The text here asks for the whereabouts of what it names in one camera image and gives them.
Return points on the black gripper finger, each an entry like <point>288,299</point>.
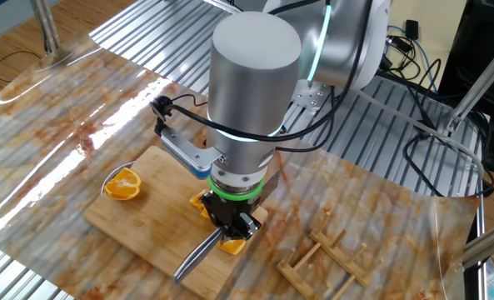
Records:
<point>248,227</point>
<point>207,212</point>

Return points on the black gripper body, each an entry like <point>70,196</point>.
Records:
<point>230,210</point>

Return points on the cut orange piece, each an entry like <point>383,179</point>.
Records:
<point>197,202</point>
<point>232,247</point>
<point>123,185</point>

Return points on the steel cleaver knife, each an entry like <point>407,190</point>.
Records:
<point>196,256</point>

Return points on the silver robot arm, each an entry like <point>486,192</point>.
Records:
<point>255,83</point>

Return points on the bamboo cutting board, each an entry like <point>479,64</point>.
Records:
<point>146,225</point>

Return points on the wooden peg rack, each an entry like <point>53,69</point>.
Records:
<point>334,254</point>

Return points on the marble pattern plastic mat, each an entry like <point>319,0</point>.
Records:
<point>63,166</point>

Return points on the clear plastic tube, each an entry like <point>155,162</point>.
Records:
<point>396,111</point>

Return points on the black power adapter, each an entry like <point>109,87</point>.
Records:
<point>412,30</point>

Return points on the black equipment case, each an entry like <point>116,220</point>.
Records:
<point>480,62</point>

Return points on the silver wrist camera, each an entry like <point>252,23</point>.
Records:
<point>188,152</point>

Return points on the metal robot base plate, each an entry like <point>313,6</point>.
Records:
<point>311,98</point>

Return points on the black camera clamp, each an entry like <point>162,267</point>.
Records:
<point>386,62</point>

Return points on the thin aluminium frame post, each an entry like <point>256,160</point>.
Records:
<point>481,250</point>

